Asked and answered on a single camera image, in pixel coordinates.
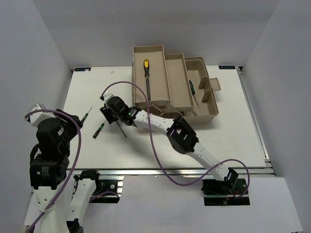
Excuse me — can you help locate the blue label right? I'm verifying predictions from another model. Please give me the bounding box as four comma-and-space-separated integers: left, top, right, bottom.
218, 65, 236, 70

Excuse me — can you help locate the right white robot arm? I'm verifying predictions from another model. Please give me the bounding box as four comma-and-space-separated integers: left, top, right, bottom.
100, 94, 238, 194

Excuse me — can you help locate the black handled awl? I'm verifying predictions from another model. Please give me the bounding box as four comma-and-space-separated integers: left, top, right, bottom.
116, 121, 127, 138

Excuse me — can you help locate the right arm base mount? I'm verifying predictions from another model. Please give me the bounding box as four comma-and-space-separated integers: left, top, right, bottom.
201, 179, 250, 206

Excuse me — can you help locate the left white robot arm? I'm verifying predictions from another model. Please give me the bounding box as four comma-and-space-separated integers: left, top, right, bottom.
25, 105, 103, 233

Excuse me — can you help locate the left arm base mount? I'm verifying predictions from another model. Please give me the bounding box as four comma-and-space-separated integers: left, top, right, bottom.
89, 175, 124, 204

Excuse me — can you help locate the blue label left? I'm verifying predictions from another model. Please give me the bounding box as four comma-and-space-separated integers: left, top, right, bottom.
74, 67, 91, 72

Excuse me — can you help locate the yellow black handled file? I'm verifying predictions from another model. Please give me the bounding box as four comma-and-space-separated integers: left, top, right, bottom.
143, 59, 151, 101

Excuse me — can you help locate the blue label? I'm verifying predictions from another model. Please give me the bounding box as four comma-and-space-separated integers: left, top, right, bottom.
218, 65, 236, 70
74, 67, 91, 72

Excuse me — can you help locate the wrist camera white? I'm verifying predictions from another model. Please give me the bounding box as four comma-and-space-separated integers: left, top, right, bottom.
100, 90, 114, 101
25, 103, 54, 128

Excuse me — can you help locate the small green precision screwdriver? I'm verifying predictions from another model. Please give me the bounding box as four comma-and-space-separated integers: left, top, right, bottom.
92, 121, 105, 139

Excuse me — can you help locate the aluminium table edge rail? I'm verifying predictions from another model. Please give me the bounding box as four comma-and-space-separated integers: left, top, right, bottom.
70, 167, 277, 177

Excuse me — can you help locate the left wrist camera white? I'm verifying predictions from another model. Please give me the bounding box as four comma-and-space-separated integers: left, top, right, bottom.
25, 103, 54, 128

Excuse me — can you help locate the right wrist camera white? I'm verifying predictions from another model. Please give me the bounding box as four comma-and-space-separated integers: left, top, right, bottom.
100, 90, 114, 101

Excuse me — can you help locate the green screwdriver long shaft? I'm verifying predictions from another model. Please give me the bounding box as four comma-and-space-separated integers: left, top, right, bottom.
189, 80, 200, 108

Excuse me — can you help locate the beige plastic toolbox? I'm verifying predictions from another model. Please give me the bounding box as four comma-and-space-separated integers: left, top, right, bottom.
132, 45, 221, 124

